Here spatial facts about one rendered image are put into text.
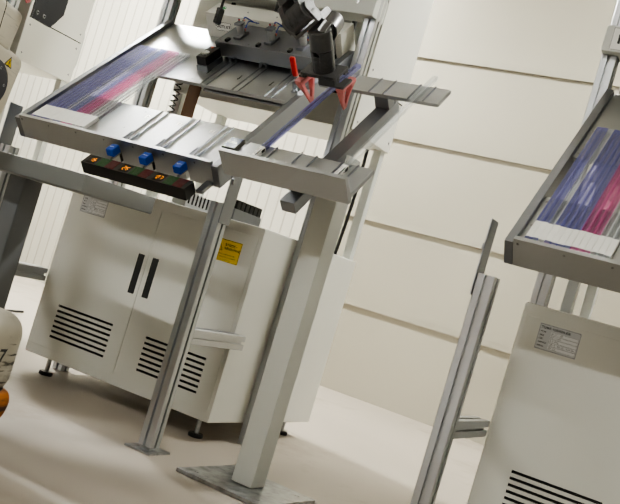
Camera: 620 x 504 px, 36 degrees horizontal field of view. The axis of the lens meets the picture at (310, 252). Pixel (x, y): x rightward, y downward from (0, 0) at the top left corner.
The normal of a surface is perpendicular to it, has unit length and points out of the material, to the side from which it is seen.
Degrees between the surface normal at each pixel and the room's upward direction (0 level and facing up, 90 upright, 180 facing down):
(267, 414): 90
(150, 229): 90
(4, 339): 90
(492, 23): 90
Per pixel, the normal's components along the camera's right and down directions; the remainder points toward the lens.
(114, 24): -0.48, -0.17
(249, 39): -0.08, -0.80
